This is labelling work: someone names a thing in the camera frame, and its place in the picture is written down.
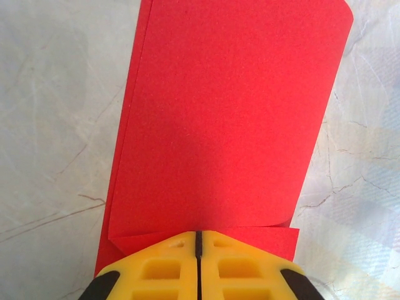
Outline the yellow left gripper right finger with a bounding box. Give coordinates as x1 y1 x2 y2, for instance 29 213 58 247
198 231 319 300

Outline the red paper sheet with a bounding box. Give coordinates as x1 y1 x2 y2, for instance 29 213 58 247
93 0 354 279

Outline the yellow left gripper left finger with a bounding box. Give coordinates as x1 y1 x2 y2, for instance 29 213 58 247
79 231 199 300

